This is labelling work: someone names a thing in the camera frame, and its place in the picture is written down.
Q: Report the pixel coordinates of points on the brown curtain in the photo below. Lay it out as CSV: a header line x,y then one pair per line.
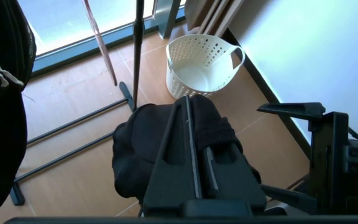
x,y
207,15

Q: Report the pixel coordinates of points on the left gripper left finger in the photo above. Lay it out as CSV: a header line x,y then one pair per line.
x,y
172,180

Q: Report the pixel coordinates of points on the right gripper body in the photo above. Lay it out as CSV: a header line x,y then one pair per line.
x,y
331,161

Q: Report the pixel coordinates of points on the black clothes rack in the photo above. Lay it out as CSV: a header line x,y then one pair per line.
x,y
138,46

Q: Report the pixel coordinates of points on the white laundry basket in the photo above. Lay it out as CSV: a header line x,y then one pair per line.
x,y
197,49

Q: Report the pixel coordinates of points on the window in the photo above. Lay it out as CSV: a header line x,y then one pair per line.
x,y
73,18

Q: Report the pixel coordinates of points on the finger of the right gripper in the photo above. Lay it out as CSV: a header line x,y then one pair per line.
x,y
291,109
294,199

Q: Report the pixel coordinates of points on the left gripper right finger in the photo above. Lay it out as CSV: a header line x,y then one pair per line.
x,y
235,183

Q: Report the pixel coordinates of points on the black garment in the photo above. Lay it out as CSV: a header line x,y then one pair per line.
x,y
135,149
2,124

